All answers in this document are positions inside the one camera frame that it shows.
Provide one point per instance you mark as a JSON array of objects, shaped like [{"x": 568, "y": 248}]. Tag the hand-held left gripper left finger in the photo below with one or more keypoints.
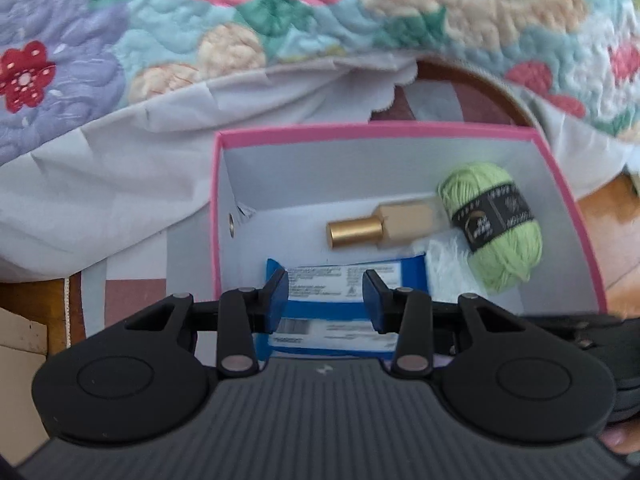
[{"x": 277, "y": 300}]

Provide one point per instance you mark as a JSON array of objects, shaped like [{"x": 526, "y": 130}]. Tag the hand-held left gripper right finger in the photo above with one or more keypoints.
[{"x": 375, "y": 300}]

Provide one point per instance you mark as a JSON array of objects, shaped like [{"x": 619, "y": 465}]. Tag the blue and white packet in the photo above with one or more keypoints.
[{"x": 325, "y": 310}]

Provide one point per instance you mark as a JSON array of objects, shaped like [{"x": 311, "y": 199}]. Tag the beige bottle with gold cap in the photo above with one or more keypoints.
[{"x": 390, "y": 225}]

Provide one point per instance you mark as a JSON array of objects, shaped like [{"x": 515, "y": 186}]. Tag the pink cardboard box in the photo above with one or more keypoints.
[{"x": 565, "y": 195}]

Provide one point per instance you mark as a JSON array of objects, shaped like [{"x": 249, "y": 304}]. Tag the person's right hand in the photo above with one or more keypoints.
[{"x": 622, "y": 437}]

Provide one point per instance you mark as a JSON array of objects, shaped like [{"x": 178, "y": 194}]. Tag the green yarn ball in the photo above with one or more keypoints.
[{"x": 505, "y": 255}]

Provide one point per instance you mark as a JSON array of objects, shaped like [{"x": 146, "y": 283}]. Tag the striped rug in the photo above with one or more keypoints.
[{"x": 125, "y": 295}]

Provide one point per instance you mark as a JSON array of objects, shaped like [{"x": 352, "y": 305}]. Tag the white bed sheet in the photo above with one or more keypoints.
[{"x": 125, "y": 160}]

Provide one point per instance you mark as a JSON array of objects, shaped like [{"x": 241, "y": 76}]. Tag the plain cardboard sheet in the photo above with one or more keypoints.
[{"x": 20, "y": 375}]

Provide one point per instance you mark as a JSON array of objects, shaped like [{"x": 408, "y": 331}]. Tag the floral quilt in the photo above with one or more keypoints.
[{"x": 300, "y": 15}]

